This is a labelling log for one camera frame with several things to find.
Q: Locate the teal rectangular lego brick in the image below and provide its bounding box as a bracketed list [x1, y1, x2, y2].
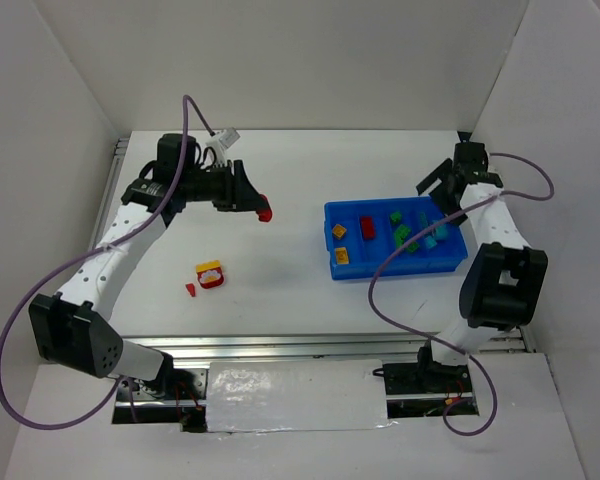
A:
[418, 212, 429, 230]

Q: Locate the small red slope lego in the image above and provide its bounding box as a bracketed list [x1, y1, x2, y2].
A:
[185, 283, 197, 298]

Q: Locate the red yellow flower lego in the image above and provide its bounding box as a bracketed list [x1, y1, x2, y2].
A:
[195, 260, 225, 289]

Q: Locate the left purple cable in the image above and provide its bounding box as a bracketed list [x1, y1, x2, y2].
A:
[0, 94, 216, 430]

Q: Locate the small teal square lego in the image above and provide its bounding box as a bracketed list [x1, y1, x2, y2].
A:
[423, 236, 437, 250]

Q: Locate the red teal lego stack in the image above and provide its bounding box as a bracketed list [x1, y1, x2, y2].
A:
[256, 194, 273, 223]

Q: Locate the white foam board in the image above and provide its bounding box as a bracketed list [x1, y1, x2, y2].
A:
[206, 359, 390, 433]

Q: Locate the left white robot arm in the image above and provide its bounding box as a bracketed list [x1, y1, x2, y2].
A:
[28, 129, 272, 395]

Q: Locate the purple cable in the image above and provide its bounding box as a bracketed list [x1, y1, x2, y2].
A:
[367, 152, 555, 437]
[0, 94, 216, 430]

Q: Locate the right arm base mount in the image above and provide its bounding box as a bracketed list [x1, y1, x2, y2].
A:
[372, 362, 478, 419]

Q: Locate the teal flower lego piece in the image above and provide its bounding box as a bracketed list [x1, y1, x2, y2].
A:
[431, 224, 449, 242]

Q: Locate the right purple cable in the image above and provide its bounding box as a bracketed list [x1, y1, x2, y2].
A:
[367, 152, 555, 437]

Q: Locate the green square lego brick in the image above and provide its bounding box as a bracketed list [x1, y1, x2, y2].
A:
[393, 224, 411, 248]

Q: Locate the blue plastic sorting bin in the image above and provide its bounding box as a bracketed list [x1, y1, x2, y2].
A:
[324, 197, 468, 280]

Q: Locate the yellow lego plate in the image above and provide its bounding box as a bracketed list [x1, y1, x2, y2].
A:
[334, 246, 350, 265]

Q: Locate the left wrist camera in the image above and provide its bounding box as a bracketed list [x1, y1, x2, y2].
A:
[205, 128, 240, 166]

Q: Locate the red yellow lego brick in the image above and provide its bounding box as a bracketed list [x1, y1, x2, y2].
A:
[360, 216, 376, 241]

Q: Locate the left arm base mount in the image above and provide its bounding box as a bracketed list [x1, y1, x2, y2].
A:
[112, 368, 209, 433]

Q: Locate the small green lego brick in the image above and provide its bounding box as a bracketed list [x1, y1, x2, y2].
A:
[389, 211, 402, 225]

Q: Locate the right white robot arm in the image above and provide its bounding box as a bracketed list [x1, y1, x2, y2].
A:
[417, 141, 548, 382]

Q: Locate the yellow face lego brick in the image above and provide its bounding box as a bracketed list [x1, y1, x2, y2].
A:
[331, 224, 347, 240]

